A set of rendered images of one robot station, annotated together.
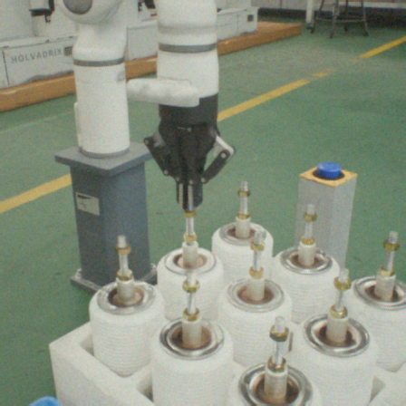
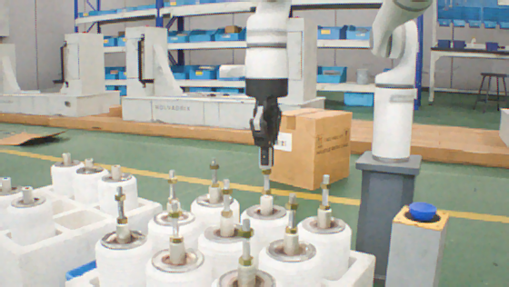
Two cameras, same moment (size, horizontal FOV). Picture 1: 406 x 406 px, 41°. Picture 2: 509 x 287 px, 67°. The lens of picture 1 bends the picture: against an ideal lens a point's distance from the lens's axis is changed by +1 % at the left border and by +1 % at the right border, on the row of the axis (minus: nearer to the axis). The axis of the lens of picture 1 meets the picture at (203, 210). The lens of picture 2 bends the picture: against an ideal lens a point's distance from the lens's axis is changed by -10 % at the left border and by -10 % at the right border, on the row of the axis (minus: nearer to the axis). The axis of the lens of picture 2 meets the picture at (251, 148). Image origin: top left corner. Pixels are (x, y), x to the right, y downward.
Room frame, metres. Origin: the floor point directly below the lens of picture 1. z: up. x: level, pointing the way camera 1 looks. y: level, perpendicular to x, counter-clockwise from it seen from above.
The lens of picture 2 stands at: (0.51, -0.71, 0.53)
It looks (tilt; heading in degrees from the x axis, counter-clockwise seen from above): 12 degrees down; 80
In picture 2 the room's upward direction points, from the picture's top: straight up
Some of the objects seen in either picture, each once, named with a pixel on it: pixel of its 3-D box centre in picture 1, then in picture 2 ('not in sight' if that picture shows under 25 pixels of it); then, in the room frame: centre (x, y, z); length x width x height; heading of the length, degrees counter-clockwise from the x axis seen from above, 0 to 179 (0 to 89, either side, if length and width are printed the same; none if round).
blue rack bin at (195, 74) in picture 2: not in sight; (207, 72); (0.93, 5.51, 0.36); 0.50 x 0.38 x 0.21; 56
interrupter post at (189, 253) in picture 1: (189, 254); (266, 205); (0.66, 0.02, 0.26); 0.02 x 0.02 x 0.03
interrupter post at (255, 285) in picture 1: (256, 286); (226, 226); (0.58, -0.07, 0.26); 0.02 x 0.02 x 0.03
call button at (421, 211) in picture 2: (328, 171); (422, 212); (0.84, -0.21, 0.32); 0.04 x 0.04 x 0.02
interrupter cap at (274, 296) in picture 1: (255, 294); (226, 233); (0.58, -0.07, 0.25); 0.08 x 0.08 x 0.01
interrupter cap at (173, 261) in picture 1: (190, 261); (266, 212); (0.66, 0.02, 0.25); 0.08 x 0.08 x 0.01
